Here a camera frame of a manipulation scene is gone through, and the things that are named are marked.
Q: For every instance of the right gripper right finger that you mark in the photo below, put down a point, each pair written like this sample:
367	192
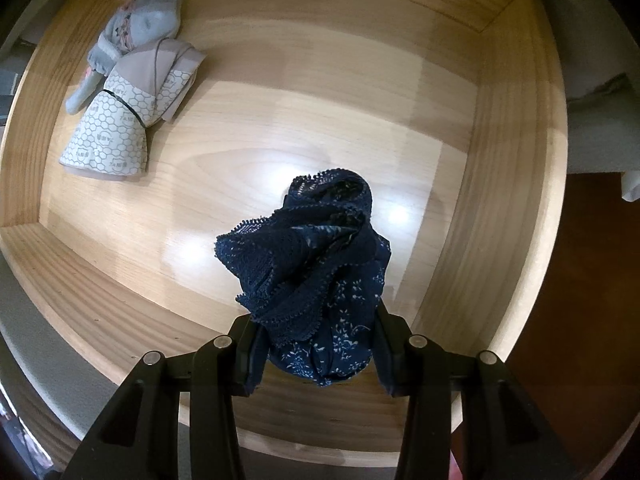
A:
390	342

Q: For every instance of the navy lace underwear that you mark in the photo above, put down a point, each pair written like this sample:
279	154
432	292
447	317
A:
312	275

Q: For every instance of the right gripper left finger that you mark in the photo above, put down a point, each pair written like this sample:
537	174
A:
252	345

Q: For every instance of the wooden drawer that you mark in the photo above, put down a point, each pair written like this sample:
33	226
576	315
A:
453	110

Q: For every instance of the honeycomb print white underwear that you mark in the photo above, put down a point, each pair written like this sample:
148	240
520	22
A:
147	86

